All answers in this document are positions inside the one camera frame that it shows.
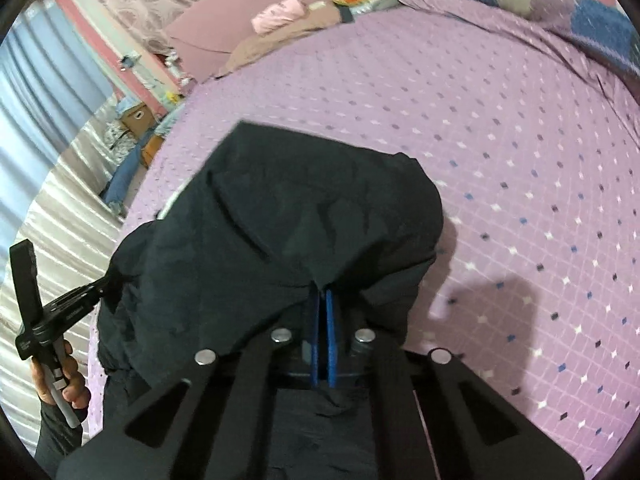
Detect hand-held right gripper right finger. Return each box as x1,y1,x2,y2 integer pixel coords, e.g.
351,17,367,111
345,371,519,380
324,290,585,480

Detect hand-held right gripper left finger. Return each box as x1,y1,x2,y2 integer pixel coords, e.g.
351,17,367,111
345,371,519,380
56,284,322,480

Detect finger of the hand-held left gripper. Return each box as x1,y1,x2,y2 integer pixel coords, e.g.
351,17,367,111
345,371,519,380
70,271,124,308

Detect black padded jacket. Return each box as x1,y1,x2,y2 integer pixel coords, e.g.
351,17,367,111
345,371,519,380
95,120,446,480

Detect person's left hand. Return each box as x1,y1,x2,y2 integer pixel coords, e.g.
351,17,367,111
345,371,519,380
29,340,91,411

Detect silver satin curtain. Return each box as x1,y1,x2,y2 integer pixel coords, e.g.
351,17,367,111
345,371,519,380
0,95,166,456

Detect blue jeans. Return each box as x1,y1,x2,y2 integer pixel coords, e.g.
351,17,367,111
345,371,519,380
100,130,167,212

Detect cardboard box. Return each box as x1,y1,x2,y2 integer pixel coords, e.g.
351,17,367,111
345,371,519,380
119,102,160,142

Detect blue curtain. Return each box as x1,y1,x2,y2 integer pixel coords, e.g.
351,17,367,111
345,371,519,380
0,0,123,251

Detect purple diamond-print bed sheet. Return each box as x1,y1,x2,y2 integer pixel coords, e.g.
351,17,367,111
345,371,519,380
87,0,640,480

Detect brown blanket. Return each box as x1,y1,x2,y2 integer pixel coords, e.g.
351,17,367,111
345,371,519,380
215,7,351,79

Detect pink folded cloth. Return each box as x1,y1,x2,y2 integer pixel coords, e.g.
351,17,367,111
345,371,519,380
250,0,306,36

